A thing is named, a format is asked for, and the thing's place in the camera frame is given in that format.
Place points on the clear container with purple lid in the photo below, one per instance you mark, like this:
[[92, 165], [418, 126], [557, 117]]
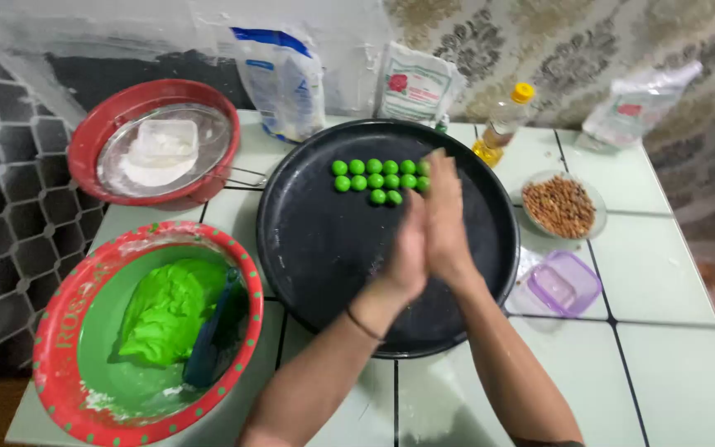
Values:
[[559, 285]]

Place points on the heap of white flour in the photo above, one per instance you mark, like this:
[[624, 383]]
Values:
[[159, 167]]

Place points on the group of green dough balls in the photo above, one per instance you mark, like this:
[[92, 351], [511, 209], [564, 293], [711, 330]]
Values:
[[375, 181]]

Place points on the heap of brown peanuts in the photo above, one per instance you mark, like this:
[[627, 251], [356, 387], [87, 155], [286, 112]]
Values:
[[559, 206]]

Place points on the blue and white flour bag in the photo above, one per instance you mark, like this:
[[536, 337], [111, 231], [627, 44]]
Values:
[[283, 87]]

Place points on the person's right hand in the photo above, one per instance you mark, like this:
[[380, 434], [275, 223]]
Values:
[[447, 223]]

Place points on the metal sieve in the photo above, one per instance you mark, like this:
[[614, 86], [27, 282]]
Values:
[[211, 133]]

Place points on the person's left fingers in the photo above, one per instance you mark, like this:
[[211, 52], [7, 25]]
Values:
[[413, 214]]

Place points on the black round tray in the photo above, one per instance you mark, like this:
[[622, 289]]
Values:
[[332, 248]]

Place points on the small green bottle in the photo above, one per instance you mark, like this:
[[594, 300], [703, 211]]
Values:
[[442, 124]]

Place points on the clear square plastic container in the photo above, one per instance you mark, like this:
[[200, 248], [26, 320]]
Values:
[[168, 140]]

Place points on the plain red plastic bowl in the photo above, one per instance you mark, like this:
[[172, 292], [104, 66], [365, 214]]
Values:
[[90, 140]]

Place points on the clear plastic bag red label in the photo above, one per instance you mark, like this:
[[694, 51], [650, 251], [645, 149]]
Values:
[[634, 108]]

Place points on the lump of green dough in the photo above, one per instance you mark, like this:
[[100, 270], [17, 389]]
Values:
[[168, 310]]

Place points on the clear glass bowl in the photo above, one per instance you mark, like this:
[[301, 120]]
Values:
[[596, 208]]

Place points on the dark blue plastic scraper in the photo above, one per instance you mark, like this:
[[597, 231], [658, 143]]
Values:
[[215, 341]]

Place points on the oil bottle with yellow cap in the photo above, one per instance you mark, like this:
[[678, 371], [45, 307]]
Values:
[[503, 124]]

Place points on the person's right fingers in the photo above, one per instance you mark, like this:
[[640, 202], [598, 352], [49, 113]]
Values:
[[443, 177]]

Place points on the red dotted bowl green inside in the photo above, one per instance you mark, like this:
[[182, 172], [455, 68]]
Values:
[[84, 347]]

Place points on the white bag with rose print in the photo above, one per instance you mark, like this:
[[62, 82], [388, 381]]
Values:
[[416, 87]]

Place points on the black wrist band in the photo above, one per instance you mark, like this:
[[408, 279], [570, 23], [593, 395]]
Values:
[[363, 327]]

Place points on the person's left hand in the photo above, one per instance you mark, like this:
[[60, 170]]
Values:
[[404, 261]]

